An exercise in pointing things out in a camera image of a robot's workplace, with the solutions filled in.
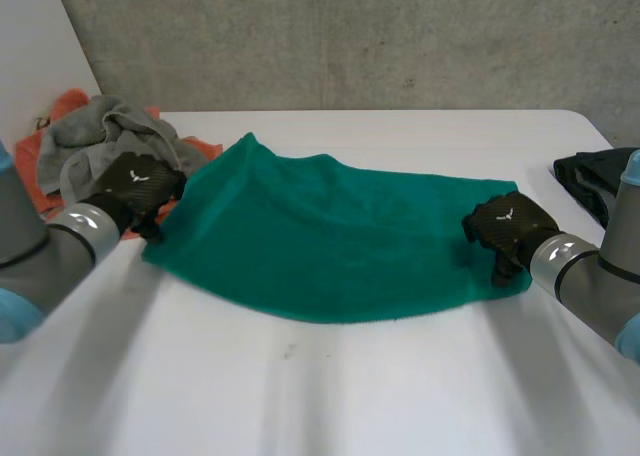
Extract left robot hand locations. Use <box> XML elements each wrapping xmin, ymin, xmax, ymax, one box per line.
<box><xmin>87</xmin><ymin>151</ymin><xmax>189</xmax><ymax>243</ymax></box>

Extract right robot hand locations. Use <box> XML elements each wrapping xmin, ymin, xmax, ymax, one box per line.
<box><xmin>461</xmin><ymin>191</ymin><xmax>561</xmax><ymax>288</ymax></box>

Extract teal towel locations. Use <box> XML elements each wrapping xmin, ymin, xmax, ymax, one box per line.
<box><xmin>141</xmin><ymin>132</ymin><xmax>533</xmax><ymax>324</ymax></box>

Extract grey towel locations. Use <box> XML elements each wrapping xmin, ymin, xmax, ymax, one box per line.
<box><xmin>37</xmin><ymin>94</ymin><xmax>211</xmax><ymax>208</ymax></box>

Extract dark blue cloth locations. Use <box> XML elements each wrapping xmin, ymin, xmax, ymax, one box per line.
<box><xmin>552</xmin><ymin>146</ymin><xmax>640</xmax><ymax>230</ymax></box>

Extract coral towel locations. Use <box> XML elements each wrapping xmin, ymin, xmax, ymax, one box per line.
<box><xmin>13</xmin><ymin>88</ymin><xmax>223</xmax><ymax>242</ymax></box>

